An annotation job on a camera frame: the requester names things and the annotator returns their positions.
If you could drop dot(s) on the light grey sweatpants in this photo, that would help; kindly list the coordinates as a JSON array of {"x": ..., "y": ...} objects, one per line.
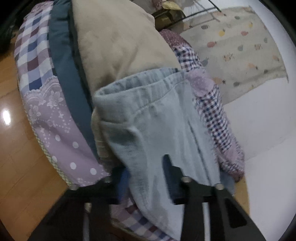
[{"x": 146, "y": 116}]

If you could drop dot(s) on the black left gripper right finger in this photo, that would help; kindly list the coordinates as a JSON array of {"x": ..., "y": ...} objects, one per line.
[{"x": 210, "y": 212}]

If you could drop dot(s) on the pineapple print curtain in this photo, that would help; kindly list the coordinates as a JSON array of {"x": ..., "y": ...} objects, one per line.
[{"x": 236, "y": 49}]

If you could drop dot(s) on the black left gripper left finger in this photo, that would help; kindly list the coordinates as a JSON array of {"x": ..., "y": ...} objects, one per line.
[{"x": 83, "y": 213}]

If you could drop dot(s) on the small-check plaid quilt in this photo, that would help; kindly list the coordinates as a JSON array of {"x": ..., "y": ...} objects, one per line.
[{"x": 208, "y": 102}]

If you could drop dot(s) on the purple plaid bed sheet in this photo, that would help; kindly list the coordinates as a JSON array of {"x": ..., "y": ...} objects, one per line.
[{"x": 55, "y": 94}]

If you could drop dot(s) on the beige padded jacket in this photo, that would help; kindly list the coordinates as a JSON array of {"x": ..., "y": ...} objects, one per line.
[{"x": 116, "y": 39}]

